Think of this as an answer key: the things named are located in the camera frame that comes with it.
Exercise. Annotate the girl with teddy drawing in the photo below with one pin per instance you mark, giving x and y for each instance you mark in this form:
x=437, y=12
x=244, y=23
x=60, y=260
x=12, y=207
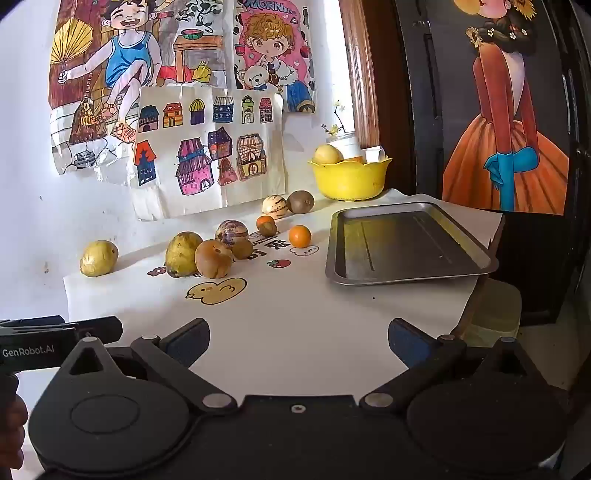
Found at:
x=272, y=46

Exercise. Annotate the white jar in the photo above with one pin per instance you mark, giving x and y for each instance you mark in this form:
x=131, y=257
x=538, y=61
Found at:
x=348, y=145

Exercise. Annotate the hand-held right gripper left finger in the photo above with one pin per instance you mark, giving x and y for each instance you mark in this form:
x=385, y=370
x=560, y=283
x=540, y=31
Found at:
x=189, y=342

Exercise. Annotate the coloured houses drawing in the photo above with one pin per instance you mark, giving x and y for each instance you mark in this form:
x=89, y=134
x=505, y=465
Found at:
x=198, y=161

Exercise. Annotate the white paper carton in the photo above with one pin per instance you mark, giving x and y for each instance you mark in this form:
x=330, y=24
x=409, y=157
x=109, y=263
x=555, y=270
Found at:
x=374, y=153

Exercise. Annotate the pale striped pepino melon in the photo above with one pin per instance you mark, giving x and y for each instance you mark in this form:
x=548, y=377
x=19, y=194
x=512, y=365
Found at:
x=274, y=206

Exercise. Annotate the orange fruit in bowl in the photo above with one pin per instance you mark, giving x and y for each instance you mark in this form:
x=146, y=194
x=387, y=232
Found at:
x=354, y=159

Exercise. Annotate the boy with fan drawing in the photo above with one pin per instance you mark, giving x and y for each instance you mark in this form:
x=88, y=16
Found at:
x=124, y=55

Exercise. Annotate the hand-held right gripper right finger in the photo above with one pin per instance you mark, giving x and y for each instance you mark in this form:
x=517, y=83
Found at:
x=406, y=340

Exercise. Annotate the pale yellow round fruit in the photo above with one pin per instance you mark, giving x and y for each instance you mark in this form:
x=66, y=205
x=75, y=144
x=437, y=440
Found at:
x=328, y=154

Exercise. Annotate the white printed tablecloth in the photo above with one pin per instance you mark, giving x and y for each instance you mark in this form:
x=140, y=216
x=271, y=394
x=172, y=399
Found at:
x=300, y=314

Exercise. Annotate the wooden door frame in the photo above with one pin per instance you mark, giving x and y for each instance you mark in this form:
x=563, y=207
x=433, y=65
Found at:
x=360, y=69

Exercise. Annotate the yellow flower sprig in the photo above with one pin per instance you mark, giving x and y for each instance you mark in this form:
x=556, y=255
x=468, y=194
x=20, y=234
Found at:
x=332, y=129

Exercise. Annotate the small orange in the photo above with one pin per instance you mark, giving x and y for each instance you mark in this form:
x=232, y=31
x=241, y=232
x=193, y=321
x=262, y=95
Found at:
x=300, y=236
x=264, y=219

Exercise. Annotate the yellow plastic bowl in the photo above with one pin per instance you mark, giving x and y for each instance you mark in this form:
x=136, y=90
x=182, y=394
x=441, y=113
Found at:
x=351, y=182

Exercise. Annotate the lady in orange dress painting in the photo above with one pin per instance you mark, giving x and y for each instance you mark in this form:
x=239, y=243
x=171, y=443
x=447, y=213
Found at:
x=489, y=92

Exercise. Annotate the yellow pear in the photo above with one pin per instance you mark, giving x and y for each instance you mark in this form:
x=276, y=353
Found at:
x=99, y=258

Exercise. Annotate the metal baking tray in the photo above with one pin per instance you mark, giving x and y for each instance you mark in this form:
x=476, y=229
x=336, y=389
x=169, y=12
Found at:
x=406, y=249

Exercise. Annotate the large brown round fruit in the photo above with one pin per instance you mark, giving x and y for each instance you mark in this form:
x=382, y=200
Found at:
x=212, y=258

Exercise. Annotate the small brown round fruit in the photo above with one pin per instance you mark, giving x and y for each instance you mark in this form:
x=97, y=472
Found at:
x=268, y=229
x=244, y=250

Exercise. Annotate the pale green plastic stool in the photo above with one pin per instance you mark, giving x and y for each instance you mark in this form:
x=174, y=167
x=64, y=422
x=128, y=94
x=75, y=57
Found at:
x=496, y=314

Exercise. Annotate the purple striped pepino melon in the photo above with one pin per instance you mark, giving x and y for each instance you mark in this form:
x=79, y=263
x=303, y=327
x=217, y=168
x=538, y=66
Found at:
x=231, y=230

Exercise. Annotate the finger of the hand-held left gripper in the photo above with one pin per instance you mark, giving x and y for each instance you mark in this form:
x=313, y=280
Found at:
x=104, y=328

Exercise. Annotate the brown kiwi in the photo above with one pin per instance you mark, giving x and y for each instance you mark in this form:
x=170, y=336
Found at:
x=301, y=201

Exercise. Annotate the green-yellow pear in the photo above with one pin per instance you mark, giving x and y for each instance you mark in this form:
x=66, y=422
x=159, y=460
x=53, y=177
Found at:
x=182, y=254

